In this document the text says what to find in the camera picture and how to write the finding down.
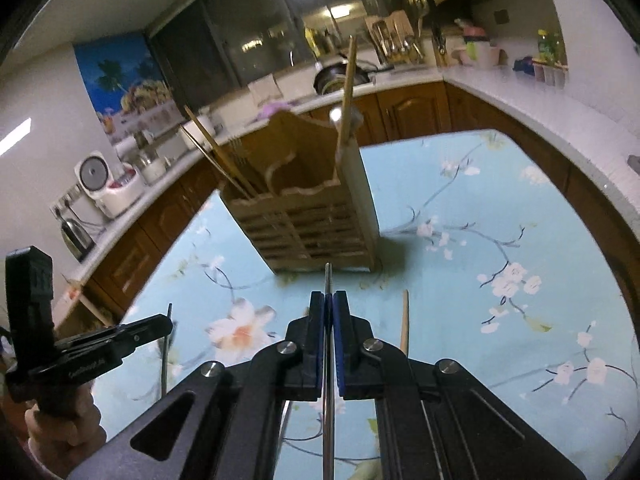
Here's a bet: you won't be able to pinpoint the wooden utensil holder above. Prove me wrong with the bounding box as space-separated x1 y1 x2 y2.
218 105 379 275

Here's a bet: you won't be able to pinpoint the white countertop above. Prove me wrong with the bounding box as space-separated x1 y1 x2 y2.
65 59 640 281

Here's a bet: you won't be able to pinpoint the seasoning container set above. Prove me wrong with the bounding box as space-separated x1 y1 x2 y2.
532 62 569 89

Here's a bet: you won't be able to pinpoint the pink and white containers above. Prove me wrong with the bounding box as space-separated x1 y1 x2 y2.
452 19 502 69

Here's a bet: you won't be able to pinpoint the tropical wall poster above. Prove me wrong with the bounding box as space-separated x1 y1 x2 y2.
73 30 182 134

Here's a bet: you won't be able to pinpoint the metal spoon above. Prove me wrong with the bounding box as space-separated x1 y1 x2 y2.
329 106 362 133

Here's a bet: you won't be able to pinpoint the person's left hand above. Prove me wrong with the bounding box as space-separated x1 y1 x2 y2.
25 380 108 476

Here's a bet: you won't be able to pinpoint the knife block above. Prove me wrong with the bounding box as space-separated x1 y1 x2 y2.
432 24 449 67

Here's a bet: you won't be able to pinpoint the small glass-lid cooker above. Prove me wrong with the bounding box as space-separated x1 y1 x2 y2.
134 147 169 187

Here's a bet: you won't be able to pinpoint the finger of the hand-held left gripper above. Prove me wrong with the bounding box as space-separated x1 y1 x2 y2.
67 290 328 480
332 290 586 480

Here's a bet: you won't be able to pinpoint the wooden cutlery rack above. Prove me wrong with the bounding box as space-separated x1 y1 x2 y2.
364 9 424 64

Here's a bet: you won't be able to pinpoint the black wok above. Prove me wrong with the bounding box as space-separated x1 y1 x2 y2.
313 56 382 96

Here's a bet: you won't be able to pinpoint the steel electric kettle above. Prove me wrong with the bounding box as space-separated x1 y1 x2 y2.
59 216 97 262

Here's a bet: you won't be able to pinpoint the wooden lower cabinets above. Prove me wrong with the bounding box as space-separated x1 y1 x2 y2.
65 82 640 326

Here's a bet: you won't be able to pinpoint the bottles on window sill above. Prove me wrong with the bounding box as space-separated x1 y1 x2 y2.
304 24 334 57

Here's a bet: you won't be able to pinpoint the white round pot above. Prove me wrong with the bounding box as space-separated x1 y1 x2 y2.
197 108 225 136

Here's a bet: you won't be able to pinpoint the dark kitchen window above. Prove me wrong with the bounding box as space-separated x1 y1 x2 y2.
149 0 402 107

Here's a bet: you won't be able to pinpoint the purple cloth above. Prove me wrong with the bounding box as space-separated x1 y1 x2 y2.
257 100 297 120

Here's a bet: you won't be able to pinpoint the long metal chopstick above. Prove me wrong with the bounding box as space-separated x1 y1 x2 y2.
160 303 174 397

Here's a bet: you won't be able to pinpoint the blue floral tablecloth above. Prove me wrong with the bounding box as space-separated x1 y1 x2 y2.
90 130 632 480

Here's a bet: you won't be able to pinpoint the dark metal chopstick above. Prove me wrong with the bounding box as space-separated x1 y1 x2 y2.
322 262 337 480

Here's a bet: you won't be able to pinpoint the wall power outlets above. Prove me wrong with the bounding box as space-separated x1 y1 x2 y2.
49 186 84 219

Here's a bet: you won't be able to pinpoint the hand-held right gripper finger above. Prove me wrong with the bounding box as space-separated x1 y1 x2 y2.
116 314 174 340
117 331 171 356

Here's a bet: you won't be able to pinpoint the white rice cooker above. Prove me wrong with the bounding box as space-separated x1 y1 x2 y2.
74 152 146 219

